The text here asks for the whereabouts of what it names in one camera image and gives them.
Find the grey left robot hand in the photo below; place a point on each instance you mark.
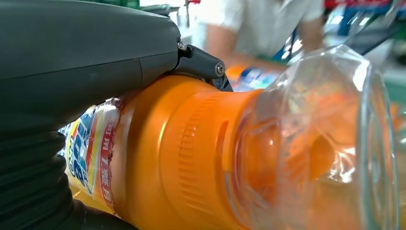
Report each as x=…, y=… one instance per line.
x=79, y=47

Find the orange detergent bottle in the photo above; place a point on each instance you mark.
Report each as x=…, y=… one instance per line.
x=253, y=77
x=190, y=152

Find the person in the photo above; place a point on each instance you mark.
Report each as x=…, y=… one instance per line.
x=263, y=25

